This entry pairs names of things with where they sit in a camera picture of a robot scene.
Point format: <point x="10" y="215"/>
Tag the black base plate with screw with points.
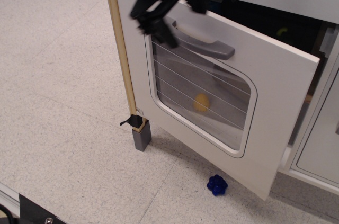
<point x="31" y="212"/>

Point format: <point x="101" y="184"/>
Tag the blue toy grape bunch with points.
<point x="217" y="185"/>

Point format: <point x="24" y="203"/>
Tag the grey cabinet foot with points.
<point x="142" y="138"/>

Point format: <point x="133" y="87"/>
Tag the aluminium frame rail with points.
<point x="10" y="199"/>

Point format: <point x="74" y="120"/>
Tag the white oven door with window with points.
<point x="255" y="96"/>

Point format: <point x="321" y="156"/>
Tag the green toy bell pepper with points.
<point x="281" y="31"/>

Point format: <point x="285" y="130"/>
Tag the white cabinet drawer door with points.
<point x="317" y="156"/>

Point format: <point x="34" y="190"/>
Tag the yellow toy corn piece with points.
<point x="201" y="103"/>

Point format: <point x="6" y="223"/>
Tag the black tape piece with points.
<point x="134" y="120"/>

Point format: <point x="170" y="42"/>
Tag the white toy kitchen cabinet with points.
<point x="312" y="28"/>

